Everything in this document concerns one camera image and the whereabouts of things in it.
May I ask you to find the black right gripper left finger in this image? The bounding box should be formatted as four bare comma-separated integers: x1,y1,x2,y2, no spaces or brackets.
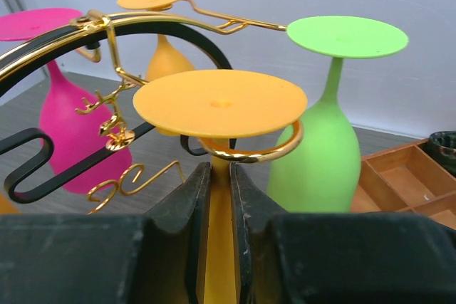
1,162,210,303

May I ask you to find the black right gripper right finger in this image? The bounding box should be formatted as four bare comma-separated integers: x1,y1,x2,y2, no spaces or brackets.
230,164,455,303

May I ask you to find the green wine glass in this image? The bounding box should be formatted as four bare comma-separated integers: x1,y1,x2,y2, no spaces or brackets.
266,15,409,212

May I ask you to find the pink plastic wine glass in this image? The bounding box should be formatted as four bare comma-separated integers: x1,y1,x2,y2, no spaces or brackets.
1,8,133,194

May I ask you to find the orange wine glass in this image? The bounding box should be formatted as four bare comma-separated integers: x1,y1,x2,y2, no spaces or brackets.
0,193,21,214
133,69,307,303
117,0,195,81

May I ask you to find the orange wooden divided tray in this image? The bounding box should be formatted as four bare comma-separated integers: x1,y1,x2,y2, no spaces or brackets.
351,140,455,229

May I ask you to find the dark green patterned cloth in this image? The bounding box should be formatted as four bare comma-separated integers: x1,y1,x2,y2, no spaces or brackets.
424,131,455,176

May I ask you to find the gold wire wine glass rack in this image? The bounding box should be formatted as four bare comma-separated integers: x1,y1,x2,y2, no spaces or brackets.
0,0,306,215

